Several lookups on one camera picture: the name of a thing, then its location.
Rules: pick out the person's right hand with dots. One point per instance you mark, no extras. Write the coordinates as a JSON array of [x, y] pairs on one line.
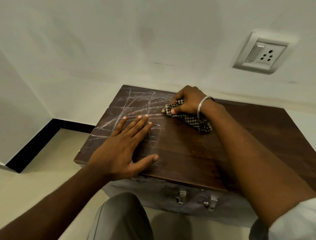
[[190, 101]]

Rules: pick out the person's left hand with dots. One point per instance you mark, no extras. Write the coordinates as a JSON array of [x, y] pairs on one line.
[[118, 150]]

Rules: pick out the checkered cloth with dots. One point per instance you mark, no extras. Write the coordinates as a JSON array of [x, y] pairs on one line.
[[195, 121]]

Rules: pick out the dark wooden cabinet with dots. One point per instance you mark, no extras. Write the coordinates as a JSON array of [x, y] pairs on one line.
[[197, 148]]

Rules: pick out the person's left forearm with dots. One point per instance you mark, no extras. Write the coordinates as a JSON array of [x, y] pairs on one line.
[[49, 205]]

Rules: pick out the person's right forearm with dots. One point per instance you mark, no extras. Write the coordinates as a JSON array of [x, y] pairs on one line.
[[256, 163]]

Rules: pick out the person's left leg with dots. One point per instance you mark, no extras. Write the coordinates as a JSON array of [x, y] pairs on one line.
[[123, 217]]

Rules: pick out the person's leg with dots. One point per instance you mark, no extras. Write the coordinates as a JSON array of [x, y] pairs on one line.
[[259, 230], [123, 217]]

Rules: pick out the person's right leg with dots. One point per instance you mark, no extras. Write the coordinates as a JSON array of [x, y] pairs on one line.
[[259, 230]]

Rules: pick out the silver bangle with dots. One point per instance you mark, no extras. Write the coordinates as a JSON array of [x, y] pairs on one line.
[[201, 106]]

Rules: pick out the black skirting board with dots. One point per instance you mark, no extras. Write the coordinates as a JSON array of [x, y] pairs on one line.
[[37, 146]]

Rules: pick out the white shirt sleeve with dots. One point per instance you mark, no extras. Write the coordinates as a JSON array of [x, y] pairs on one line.
[[293, 222]]

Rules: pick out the small white wall socket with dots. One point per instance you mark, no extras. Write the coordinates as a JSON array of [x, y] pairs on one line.
[[261, 53]]

